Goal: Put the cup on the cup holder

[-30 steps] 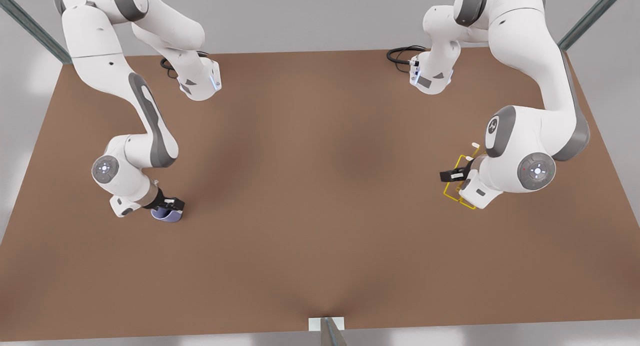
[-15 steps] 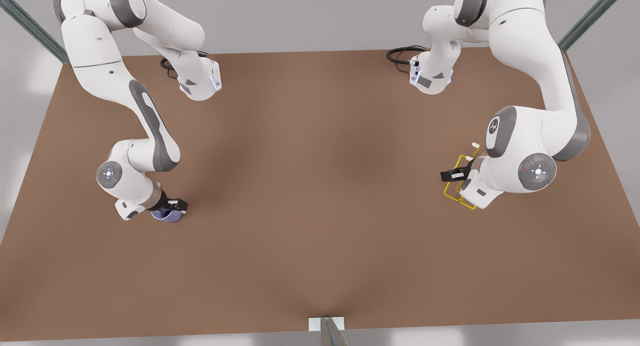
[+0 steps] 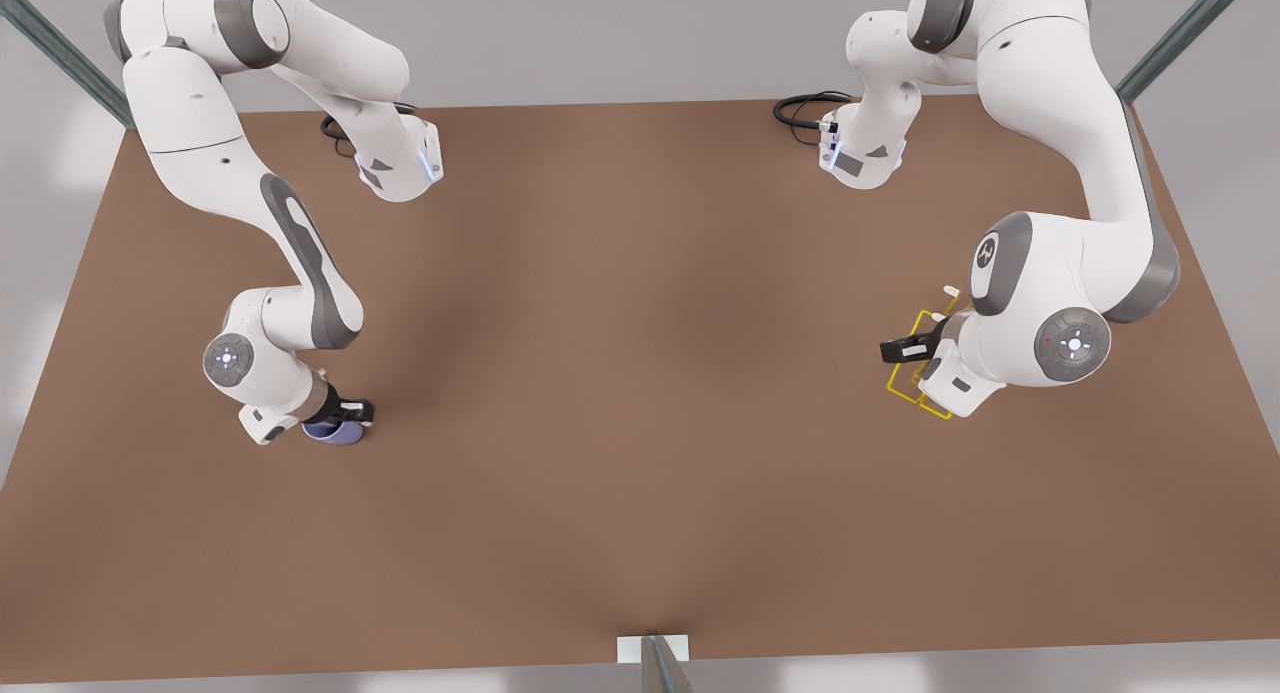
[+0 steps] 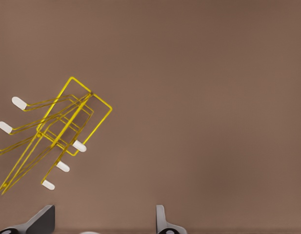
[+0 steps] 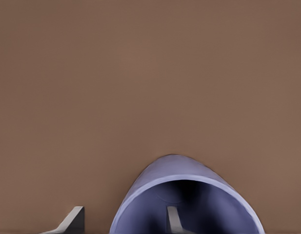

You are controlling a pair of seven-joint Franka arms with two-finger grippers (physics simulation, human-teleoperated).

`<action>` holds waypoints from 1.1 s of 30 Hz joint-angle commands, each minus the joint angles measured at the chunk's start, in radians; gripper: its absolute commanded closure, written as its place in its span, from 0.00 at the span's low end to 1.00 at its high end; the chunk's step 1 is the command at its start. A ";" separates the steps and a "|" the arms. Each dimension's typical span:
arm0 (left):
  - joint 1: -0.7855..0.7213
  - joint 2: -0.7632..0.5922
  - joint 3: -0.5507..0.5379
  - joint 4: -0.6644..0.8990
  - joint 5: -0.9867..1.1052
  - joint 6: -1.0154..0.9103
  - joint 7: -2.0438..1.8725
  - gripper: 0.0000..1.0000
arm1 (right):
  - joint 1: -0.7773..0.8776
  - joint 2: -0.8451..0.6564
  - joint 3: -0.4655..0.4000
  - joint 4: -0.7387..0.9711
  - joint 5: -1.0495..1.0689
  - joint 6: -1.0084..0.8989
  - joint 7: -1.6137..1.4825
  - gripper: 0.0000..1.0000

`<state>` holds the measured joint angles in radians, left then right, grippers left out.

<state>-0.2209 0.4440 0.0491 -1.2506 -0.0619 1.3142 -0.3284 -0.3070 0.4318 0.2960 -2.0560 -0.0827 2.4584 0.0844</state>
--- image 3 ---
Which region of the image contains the yellow wire cup holder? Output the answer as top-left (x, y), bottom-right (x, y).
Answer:
top-left (886, 285), bottom-right (963, 421)

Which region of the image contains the black cable loop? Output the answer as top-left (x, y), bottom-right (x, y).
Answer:
top-left (320, 102), bottom-right (418, 158)
top-left (772, 91), bottom-right (854, 147)

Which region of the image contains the silver frame post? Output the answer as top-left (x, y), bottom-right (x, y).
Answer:
top-left (616, 633), bottom-right (693, 693)
top-left (1115, 0), bottom-right (1261, 103)
top-left (0, 0), bottom-right (136, 131)

